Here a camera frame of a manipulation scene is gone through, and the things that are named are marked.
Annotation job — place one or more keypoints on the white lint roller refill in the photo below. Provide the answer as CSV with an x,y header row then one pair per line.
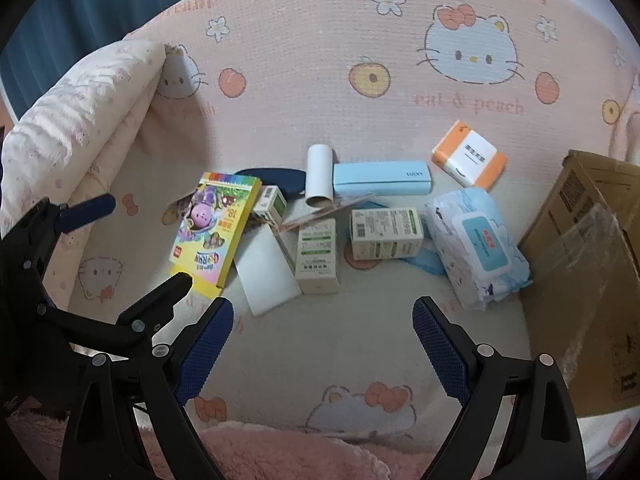
x,y
320,175

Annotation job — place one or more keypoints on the yellow cartoon crayon box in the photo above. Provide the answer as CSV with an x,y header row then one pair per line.
x,y
210,230

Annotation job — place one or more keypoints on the blue plastic container lid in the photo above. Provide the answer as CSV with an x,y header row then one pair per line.
x,y
427,262

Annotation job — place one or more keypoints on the folded pink patterned quilt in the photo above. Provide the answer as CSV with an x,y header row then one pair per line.
x,y
75,110

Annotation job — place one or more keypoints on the blue curtain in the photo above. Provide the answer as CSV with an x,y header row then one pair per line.
x,y
100,0

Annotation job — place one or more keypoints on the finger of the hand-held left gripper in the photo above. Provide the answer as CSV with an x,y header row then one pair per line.
x,y
160,300
87,212

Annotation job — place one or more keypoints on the small white green box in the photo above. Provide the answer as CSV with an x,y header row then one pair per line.
x,y
270,202

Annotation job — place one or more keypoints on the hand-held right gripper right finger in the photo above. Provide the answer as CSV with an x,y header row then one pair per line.
x,y
440,355

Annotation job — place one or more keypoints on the pink fuzzy blanket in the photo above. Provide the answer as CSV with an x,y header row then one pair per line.
x,y
310,455

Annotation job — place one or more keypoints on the cat print bed sheet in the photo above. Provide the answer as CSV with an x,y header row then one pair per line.
x,y
325,60

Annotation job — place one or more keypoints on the light blue pencil case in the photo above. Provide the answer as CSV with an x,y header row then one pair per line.
x,y
380,180

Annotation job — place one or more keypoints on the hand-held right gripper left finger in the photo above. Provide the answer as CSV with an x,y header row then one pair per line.
x,y
206,355

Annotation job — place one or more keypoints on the clear pink plastic packet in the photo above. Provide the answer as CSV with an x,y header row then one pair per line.
x,y
320,215

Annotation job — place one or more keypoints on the brown cardboard box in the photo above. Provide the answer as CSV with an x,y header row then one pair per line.
x,y
575,285

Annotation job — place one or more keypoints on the dark blue case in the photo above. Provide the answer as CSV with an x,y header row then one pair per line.
x,y
280,180

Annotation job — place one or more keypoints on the blue wet wipes pack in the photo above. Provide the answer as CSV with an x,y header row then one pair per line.
x,y
480,250

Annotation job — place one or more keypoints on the orange and white tissue pack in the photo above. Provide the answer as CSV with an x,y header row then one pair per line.
x,y
470,157

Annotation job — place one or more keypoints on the tall white green box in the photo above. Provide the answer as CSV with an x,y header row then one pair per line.
x,y
316,260

